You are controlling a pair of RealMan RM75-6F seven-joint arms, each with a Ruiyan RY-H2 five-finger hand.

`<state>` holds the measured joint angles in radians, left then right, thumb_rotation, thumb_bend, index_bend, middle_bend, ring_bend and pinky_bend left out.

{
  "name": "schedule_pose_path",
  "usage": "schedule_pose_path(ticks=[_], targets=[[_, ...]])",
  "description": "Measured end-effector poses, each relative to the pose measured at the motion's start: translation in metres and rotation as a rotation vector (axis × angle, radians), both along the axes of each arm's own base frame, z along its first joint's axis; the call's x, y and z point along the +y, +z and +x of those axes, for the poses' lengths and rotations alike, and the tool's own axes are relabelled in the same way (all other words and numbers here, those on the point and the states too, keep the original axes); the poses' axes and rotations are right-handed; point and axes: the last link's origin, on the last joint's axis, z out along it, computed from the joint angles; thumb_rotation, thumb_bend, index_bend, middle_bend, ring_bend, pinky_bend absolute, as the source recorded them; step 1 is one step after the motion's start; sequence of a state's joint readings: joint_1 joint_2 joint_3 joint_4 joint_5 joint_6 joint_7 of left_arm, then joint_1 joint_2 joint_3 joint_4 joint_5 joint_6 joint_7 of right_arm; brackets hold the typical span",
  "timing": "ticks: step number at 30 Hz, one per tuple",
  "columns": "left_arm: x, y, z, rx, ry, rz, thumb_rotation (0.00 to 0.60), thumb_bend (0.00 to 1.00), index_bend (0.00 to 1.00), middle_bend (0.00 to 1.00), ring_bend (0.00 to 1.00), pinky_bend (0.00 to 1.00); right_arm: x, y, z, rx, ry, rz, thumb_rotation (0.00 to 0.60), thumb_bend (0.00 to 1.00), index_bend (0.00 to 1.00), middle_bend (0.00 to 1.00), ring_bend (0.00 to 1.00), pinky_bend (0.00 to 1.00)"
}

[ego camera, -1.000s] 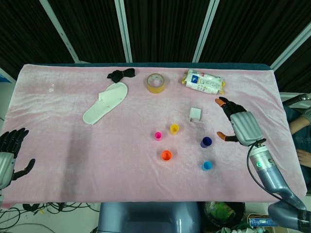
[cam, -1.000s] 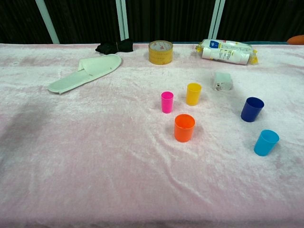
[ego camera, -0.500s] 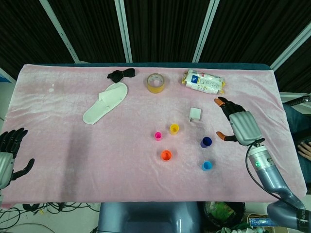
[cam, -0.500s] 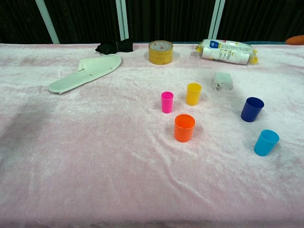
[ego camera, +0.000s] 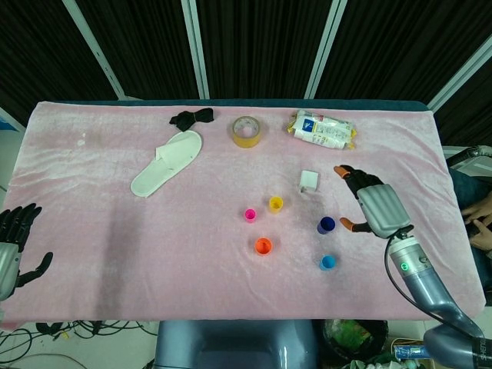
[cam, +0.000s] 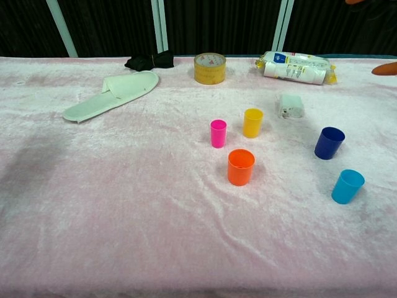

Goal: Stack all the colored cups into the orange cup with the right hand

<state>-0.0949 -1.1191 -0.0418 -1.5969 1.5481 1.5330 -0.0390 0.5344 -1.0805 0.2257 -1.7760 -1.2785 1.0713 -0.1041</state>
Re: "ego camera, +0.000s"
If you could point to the bystander hand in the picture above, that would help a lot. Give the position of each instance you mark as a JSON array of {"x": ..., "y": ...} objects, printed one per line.
[{"x": 480, "y": 215}]

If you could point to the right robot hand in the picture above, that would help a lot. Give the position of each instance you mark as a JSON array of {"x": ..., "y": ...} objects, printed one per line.
[{"x": 380, "y": 207}]

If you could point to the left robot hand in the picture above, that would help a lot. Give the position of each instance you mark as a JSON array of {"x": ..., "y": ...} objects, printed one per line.
[{"x": 8, "y": 265}]

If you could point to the dark blue plastic cup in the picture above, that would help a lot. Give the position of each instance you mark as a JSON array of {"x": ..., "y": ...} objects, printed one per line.
[{"x": 326, "y": 225}]

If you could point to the light blue plastic cup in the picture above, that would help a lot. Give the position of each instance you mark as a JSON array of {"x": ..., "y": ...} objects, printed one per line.
[{"x": 328, "y": 263}]

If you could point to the yellow plastic cup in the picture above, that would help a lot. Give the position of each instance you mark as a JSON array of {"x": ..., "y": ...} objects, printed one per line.
[{"x": 276, "y": 204}]

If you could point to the orange plastic cup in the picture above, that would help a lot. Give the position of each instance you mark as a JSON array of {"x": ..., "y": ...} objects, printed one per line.
[{"x": 263, "y": 246}]

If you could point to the pink plastic cup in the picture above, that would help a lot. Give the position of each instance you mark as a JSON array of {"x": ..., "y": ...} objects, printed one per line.
[{"x": 250, "y": 215}]

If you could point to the bystander blue jeans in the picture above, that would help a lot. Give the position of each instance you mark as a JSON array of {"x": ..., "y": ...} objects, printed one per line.
[{"x": 459, "y": 188}]

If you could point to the black chair armrest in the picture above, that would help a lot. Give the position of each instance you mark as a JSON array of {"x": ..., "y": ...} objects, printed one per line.
[{"x": 467, "y": 153}]

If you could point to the white charger cube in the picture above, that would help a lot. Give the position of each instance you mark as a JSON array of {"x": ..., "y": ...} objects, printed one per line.
[{"x": 309, "y": 180}]

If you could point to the white yellow wipes pack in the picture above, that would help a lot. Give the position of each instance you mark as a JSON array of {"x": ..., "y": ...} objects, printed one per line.
[{"x": 323, "y": 130}]

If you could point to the black curtain panel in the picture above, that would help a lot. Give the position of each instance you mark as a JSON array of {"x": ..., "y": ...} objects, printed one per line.
[
  {"x": 34, "y": 50},
  {"x": 142, "y": 46},
  {"x": 261, "y": 46},
  {"x": 473, "y": 111},
  {"x": 396, "y": 46}
]

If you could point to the black trash bin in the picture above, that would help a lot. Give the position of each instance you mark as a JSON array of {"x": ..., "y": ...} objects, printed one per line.
[{"x": 355, "y": 338}]

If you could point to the blue plastic packet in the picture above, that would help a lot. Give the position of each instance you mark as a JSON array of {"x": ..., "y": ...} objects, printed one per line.
[{"x": 409, "y": 351}]

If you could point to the yellow tape roll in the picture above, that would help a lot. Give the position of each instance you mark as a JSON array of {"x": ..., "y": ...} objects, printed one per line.
[{"x": 248, "y": 140}]

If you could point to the pink velvet tablecloth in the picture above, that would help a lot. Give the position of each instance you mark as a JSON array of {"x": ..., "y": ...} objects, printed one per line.
[{"x": 173, "y": 250}]

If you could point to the white slipper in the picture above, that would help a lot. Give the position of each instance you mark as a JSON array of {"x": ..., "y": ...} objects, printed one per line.
[{"x": 165, "y": 165}]

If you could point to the blue grey robot torso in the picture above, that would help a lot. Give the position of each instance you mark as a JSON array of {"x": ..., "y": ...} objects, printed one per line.
[{"x": 234, "y": 346}]

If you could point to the black cloth bundle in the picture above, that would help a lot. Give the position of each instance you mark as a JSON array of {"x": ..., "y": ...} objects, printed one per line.
[{"x": 190, "y": 118}]

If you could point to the white post with blue sign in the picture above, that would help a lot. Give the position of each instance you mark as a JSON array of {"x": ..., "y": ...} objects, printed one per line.
[{"x": 7, "y": 121}]

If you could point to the white partition post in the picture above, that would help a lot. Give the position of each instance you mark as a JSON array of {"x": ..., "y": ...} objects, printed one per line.
[
  {"x": 324, "y": 50},
  {"x": 461, "y": 67},
  {"x": 196, "y": 50},
  {"x": 96, "y": 50}
]

